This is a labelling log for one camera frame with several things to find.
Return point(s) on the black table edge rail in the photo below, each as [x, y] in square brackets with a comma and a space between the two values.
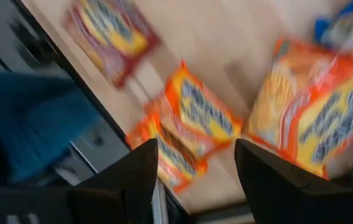
[105, 109]

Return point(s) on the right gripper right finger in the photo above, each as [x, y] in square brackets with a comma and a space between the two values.
[276, 199]

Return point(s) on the person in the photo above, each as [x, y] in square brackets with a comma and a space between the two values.
[33, 124]

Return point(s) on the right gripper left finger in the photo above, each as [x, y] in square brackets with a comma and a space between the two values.
[126, 193]

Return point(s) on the blue soy sauce ramen pack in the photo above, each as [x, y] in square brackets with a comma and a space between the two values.
[344, 25]

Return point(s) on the orange chicken ramen pack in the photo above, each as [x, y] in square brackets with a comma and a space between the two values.
[204, 112]
[176, 165]
[313, 109]

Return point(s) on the red beef ramen pack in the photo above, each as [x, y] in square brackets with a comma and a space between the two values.
[111, 34]

